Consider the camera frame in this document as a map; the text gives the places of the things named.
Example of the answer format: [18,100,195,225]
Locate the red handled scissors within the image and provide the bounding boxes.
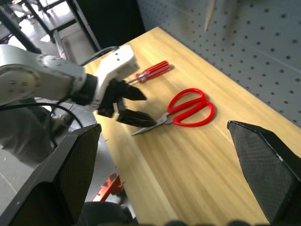
[131,88,215,137]

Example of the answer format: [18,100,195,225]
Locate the black metal shelf frame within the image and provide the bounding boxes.
[0,0,102,65]

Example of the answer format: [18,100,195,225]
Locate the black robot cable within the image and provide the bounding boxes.
[0,46,119,149]

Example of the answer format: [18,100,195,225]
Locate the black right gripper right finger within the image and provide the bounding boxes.
[227,120,301,226]

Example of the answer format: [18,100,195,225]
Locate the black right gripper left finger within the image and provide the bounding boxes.
[0,123,102,226]

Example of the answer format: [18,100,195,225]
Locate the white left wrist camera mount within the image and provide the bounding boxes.
[90,45,138,111]

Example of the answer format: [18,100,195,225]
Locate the grey pegboard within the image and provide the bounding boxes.
[137,0,301,129]

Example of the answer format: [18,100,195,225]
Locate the red metal clamp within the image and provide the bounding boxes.
[92,171,124,202]

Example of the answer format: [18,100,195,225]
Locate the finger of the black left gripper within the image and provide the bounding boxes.
[121,80,148,102]
[116,107,157,129]

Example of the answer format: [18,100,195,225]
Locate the red handled screwdriver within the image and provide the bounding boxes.
[124,60,170,85]

